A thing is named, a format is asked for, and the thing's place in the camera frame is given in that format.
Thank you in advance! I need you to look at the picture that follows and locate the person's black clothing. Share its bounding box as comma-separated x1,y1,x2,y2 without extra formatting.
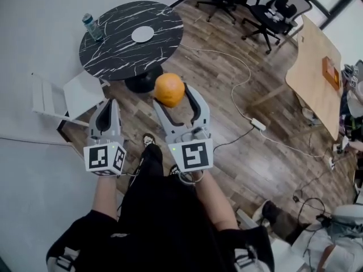
47,144,275,272

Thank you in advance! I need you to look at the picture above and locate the small white plate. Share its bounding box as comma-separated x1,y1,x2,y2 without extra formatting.
131,26,155,43

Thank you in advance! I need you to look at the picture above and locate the black cable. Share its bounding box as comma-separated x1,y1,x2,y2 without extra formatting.
212,126,256,154

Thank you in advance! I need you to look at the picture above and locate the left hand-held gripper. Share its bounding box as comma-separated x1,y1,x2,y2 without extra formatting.
83,99,127,178

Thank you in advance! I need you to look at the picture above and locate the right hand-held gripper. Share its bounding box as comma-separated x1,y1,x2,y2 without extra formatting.
153,83,214,173

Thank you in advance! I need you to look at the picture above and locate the clear plastic water bottle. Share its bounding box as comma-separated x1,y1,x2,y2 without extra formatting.
82,12,103,42

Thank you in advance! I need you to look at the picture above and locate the orange fruit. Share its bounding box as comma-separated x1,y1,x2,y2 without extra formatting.
153,73,185,108

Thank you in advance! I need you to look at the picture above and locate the orange box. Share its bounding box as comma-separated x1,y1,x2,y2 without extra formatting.
322,56,340,91

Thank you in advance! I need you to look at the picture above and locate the black office chair white frame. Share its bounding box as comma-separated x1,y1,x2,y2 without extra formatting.
240,0,313,55

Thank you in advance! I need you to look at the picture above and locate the person's grey left shoulder strap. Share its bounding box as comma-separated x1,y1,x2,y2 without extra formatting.
47,245,80,272

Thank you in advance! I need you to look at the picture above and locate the person's grey right shoulder strap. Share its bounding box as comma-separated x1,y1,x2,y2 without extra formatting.
234,245,259,272

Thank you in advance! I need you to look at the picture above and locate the person's right forearm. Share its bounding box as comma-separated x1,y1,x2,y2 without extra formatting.
195,170,239,232

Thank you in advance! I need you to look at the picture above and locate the white wrist cord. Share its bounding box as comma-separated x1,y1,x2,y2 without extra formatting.
178,171,205,185

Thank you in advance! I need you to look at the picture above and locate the black marble round table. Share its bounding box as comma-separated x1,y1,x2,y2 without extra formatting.
78,0,184,94

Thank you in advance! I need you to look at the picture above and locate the light wooden table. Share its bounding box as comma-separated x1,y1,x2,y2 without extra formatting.
285,14,343,141

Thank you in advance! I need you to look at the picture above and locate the person's grey shoulder strap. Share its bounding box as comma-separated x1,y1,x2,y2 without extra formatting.
47,245,80,272
234,245,259,272

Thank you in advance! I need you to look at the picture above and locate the long white cable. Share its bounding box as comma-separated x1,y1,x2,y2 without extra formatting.
180,42,253,124

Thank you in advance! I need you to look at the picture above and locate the person's left forearm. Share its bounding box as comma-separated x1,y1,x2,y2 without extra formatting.
92,176,120,223

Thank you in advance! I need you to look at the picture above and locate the white power strip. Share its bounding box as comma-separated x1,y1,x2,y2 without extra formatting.
251,118,267,131

